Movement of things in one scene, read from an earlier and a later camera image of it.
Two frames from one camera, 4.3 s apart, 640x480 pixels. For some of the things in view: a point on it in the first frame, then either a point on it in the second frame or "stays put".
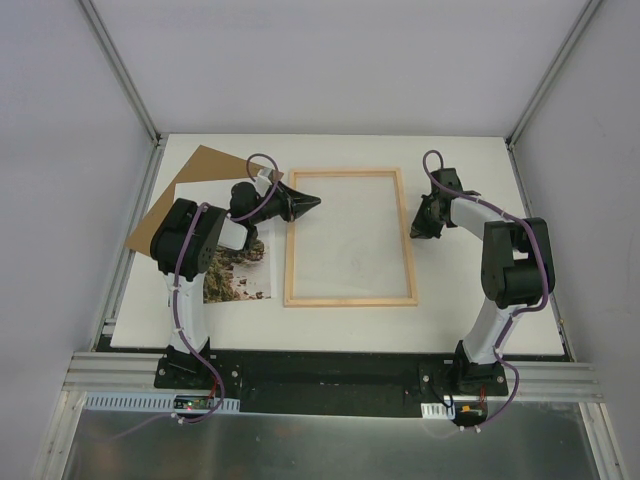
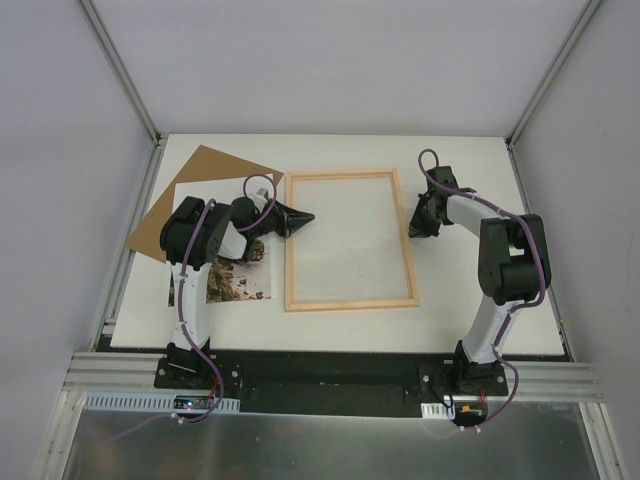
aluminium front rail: [117, 373] stays put
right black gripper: [430, 214] stays put
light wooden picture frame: [289, 245] stays put
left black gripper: [289, 201] -> [286, 222]
